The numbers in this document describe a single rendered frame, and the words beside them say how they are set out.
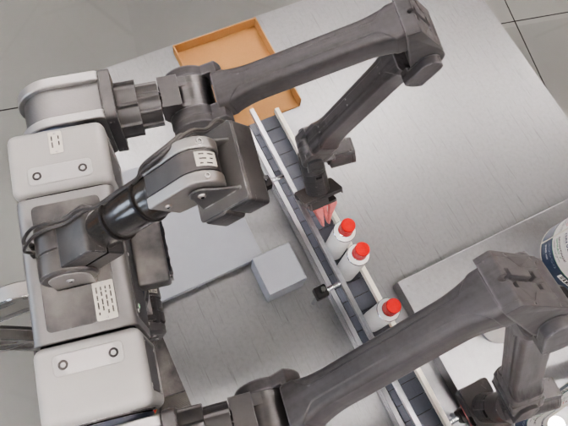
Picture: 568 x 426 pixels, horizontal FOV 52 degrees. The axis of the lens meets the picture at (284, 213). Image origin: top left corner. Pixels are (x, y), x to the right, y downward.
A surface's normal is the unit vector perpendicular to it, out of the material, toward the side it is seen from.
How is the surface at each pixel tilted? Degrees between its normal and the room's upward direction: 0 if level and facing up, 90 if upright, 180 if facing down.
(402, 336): 42
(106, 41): 0
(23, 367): 0
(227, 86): 21
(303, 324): 0
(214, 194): 90
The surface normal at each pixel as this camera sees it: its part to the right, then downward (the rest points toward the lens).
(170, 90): 0.10, -0.31
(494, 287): -0.60, -0.36
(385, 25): -0.25, -0.22
